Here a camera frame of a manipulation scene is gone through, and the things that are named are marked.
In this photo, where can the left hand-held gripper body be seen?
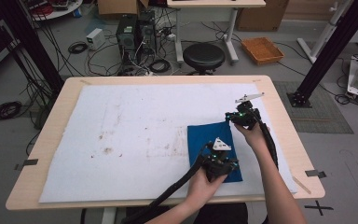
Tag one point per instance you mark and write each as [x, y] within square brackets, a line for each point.
[216, 165]

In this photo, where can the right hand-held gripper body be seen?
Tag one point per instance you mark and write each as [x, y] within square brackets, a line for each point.
[248, 116]

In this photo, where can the blue printed t-shirt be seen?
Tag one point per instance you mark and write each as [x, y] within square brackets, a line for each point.
[203, 137]

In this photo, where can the person's right hand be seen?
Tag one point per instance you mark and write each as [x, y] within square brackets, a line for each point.
[254, 135]

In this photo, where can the person's left hand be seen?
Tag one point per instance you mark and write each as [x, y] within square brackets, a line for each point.
[202, 191]

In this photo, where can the person's dark trousers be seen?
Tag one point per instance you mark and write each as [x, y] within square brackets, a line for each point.
[223, 214]

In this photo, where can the black round stool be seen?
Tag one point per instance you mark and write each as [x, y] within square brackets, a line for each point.
[203, 56]

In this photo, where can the orange shallow tray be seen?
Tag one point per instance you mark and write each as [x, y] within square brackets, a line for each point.
[262, 49]

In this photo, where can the thin wooden stick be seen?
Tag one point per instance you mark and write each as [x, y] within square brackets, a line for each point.
[302, 185]

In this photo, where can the grey floor mat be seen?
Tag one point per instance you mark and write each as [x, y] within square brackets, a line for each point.
[326, 105]

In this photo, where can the grey tape strip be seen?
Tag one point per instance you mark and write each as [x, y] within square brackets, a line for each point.
[28, 163]
[316, 173]

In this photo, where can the white table mat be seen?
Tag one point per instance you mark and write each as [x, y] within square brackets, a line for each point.
[130, 124]

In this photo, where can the black cross tape mark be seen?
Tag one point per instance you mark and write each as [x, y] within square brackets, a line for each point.
[319, 207]

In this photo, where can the large closed cardboard box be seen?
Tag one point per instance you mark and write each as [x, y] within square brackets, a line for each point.
[261, 15]

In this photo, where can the white metal stand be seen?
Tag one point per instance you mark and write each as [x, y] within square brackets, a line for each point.
[323, 34]

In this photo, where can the white-legged wooden desk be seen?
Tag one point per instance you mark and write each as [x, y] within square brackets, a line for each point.
[217, 3]

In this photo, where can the black computer tower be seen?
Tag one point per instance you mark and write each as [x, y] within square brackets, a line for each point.
[126, 37]
[147, 31]

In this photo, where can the white table leg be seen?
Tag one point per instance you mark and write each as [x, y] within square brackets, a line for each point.
[108, 216]

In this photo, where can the white power supply box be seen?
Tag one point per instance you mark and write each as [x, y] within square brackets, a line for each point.
[95, 38]

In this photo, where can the light wooden table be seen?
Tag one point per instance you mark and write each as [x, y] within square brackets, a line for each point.
[34, 183]

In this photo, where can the round white table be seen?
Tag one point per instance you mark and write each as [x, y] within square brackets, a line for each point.
[56, 9]

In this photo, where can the black metal frame post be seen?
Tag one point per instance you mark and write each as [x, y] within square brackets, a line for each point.
[31, 40]
[332, 49]

